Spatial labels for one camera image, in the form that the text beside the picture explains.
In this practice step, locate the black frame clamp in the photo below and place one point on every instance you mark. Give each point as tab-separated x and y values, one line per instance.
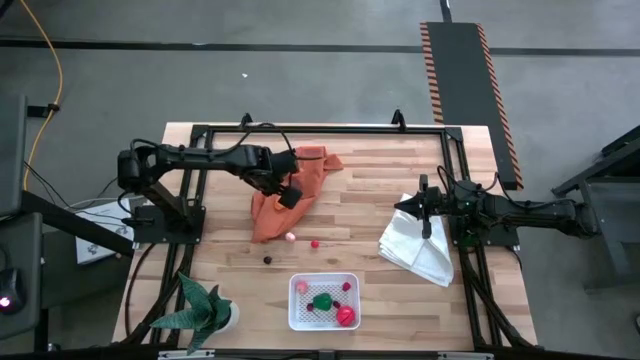
246	121
398	118

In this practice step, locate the pink toy peach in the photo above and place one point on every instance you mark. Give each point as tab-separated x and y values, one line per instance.
290	237
301	287

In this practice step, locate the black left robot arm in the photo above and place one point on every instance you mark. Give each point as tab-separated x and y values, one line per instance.
210	155

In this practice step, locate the red toy raspberry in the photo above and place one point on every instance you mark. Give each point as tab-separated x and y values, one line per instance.
346	286

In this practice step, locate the green plant in white pot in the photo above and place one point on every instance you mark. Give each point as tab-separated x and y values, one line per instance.
200	310

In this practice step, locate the red toy cherry with stem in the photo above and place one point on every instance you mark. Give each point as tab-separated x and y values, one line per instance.
315	244
310	307

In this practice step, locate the white perforated plastic basket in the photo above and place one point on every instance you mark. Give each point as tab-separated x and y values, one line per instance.
295	325

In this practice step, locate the white printed paper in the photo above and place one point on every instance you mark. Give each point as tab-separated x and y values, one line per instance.
107	215

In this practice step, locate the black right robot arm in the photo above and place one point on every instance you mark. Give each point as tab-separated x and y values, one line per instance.
525	215

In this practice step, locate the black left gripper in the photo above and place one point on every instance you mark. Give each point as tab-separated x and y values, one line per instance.
277	170

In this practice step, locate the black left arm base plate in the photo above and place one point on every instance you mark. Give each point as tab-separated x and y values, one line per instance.
195	232

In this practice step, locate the dark grey monitor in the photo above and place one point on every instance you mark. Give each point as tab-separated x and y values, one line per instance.
12	150

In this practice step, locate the silver frame bracket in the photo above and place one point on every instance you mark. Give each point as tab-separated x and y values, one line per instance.
465	356
185	355

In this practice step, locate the red toy tomato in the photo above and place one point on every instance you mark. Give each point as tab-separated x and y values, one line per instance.
345	316

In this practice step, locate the black computer mouse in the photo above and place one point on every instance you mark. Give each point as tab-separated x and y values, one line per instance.
10	290

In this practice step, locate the black orange-striped floor ramp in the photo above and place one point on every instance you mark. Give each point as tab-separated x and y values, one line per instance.
460	75

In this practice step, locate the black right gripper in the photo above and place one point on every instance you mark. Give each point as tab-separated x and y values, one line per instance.
440	202

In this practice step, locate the dark grey metal cart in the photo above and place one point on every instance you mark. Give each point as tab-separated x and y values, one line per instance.
610	210

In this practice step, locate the white folded cloth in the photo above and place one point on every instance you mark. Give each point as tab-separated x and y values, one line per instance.
415	250

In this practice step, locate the green toy bell pepper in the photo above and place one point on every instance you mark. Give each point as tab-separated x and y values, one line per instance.
323	301

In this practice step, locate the dark grey desk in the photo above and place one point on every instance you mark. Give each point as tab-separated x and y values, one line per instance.
25	240

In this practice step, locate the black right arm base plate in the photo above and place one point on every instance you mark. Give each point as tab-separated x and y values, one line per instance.
492	240

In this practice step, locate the black desk support beam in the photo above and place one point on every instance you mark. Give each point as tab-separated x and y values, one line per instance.
50	210

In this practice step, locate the orange cloth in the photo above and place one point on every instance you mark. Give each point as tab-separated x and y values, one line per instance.
320	165

